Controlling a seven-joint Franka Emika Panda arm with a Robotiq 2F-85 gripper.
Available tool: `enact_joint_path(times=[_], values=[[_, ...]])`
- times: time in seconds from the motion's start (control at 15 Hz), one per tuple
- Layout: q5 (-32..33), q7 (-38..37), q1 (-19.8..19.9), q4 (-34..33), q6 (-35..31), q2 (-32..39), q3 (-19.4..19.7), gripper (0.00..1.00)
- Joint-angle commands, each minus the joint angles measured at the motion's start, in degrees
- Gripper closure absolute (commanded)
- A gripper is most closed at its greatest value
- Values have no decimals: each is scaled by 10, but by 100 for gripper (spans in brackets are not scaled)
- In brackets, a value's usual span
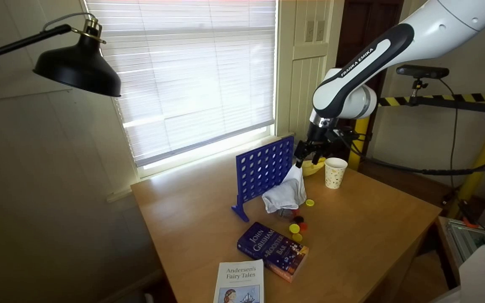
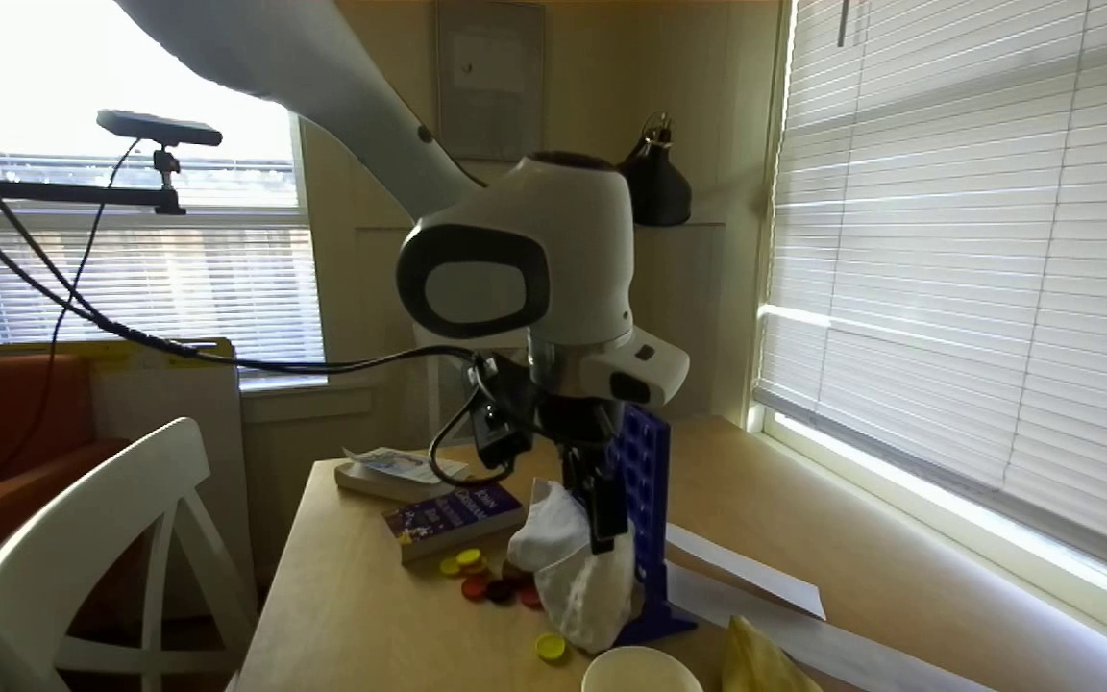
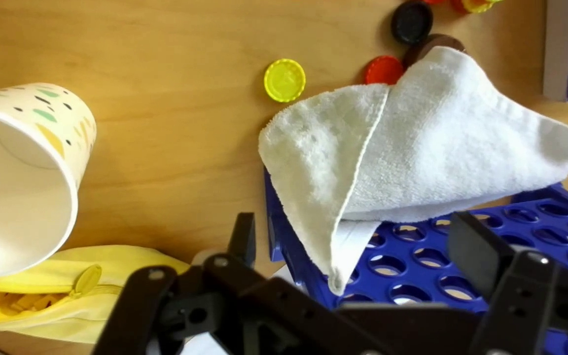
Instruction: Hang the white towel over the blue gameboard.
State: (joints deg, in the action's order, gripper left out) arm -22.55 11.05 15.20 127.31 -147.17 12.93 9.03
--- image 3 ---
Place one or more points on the brown game disc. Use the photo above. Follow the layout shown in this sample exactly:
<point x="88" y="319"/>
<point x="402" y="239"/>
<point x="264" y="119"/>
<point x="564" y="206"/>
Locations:
<point x="424" y="47"/>

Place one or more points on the speckled paper cup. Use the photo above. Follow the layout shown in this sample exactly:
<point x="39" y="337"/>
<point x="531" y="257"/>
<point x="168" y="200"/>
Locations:
<point x="22" y="182"/>

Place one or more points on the heap of game discs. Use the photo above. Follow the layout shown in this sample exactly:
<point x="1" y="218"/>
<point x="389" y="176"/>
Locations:
<point x="471" y="5"/>

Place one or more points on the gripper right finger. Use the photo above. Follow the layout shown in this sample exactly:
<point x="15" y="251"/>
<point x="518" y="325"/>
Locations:
<point x="520" y="286"/>

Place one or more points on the red game disc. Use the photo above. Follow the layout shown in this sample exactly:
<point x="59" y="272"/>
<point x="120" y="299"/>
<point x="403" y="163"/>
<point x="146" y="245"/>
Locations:
<point x="381" y="71"/>

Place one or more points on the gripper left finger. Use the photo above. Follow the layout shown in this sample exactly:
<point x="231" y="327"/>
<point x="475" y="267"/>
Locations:
<point x="244" y="301"/>

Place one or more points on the black game disc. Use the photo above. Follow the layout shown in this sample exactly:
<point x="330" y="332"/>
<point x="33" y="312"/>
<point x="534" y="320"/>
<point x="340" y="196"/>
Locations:
<point x="411" y="22"/>

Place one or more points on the yellow game disc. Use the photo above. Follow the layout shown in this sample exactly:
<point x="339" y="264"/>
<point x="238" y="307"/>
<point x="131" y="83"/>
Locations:
<point x="284" y="80"/>

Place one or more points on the white towel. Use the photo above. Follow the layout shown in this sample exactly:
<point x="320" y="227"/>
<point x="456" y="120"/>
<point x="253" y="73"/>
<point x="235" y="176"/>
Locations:
<point x="412" y="148"/>

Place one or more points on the blue gameboard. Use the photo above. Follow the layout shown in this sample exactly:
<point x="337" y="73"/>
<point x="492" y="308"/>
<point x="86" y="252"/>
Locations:
<point x="427" y="261"/>

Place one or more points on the yellow zipper pouch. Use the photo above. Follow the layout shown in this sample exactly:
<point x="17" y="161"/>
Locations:
<point x="67" y="296"/>

